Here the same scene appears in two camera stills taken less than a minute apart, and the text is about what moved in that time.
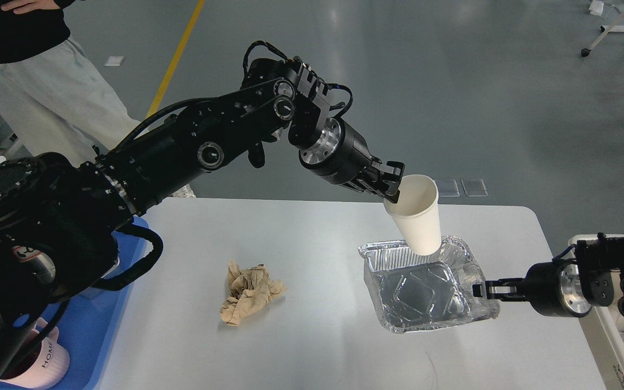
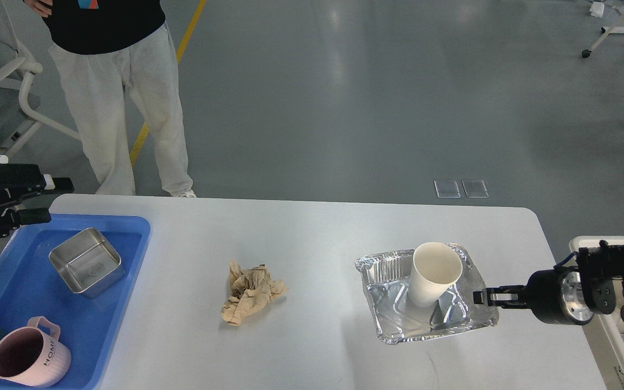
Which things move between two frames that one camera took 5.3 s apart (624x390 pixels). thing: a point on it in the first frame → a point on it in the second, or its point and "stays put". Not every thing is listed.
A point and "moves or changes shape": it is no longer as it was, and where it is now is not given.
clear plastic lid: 448,188 stays put
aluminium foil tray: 411,292 moves or changes shape
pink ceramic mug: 41,362 stays put
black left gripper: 340,156 → 21,181
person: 20,56 → 100,47
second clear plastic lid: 474,187 stays put
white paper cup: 417,215 → 435,267
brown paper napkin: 251,289 stays put
